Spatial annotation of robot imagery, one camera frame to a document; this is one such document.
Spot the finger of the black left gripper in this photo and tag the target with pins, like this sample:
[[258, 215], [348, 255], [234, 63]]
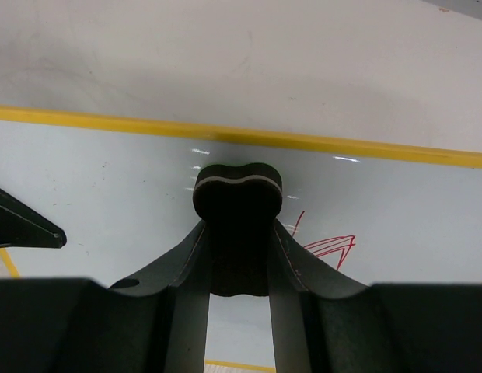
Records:
[[21, 226]]

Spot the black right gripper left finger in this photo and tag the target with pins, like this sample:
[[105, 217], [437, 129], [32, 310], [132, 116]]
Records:
[[152, 321]]

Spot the black whiteboard eraser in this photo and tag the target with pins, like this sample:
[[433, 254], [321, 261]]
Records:
[[239, 205]]

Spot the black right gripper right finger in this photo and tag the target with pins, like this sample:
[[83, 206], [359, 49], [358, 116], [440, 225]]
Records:
[[323, 321]]

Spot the yellow framed whiteboard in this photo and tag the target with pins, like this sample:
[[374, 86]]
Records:
[[122, 191]]

